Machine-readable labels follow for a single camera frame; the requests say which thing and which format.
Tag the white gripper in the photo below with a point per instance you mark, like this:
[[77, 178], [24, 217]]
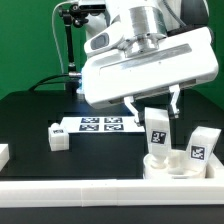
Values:
[[181, 61]]

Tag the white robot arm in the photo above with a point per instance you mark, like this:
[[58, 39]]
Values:
[[146, 48]]

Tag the white marker sheet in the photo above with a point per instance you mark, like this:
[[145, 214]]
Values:
[[108, 124]]

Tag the white U-shaped fence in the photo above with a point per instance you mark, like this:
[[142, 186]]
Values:
[[86, 193]]

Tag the camera on mount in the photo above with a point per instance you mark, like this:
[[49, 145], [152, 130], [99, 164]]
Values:
[[92, 6]]

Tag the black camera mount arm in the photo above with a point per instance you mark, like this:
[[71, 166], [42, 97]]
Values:
[[73, 17]]

